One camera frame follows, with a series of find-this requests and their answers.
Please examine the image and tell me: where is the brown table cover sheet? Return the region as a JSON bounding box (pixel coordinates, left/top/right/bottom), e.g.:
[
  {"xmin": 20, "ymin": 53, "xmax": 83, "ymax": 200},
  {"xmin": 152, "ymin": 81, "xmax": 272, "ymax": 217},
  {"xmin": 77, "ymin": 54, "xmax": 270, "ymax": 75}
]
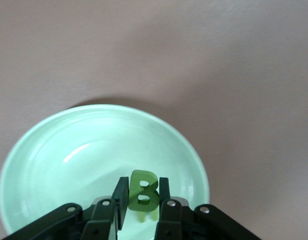
[{"xmin": 0, "ymin": 0, "xmax": 308, "ymax": 240}]

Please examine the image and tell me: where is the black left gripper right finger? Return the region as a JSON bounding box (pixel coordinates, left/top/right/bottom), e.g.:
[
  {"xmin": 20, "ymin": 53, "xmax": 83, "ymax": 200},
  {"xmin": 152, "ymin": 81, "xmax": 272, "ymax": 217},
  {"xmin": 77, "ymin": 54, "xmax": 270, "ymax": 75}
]
[{"xmin": 155, "ymin": 176, "xmax": 263, "ymax": 240}]

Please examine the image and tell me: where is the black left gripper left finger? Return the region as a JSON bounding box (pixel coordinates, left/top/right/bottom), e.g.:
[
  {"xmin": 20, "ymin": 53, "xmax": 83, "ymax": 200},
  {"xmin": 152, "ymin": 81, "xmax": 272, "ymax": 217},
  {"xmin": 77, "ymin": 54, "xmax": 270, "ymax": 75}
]
[{"xmin": 3, "ymin": 176, "xmax": 131, "ymax": 240}]

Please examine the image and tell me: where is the green plate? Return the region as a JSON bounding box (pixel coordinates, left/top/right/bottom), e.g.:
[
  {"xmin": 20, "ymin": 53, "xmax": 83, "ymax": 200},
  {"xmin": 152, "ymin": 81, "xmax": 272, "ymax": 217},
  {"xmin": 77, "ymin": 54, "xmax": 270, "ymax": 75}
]
[{"xmin": 0, "ymin": 104, "xmax": 210, "ymax": 240}]

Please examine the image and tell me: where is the green foam letter B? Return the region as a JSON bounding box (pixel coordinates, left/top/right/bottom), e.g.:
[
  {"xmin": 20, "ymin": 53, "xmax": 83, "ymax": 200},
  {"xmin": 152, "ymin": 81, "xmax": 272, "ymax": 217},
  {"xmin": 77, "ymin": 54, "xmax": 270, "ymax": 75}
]
[{"xmin": 128, "ymin": 169, "xmax": 160, "ymax": 213}]

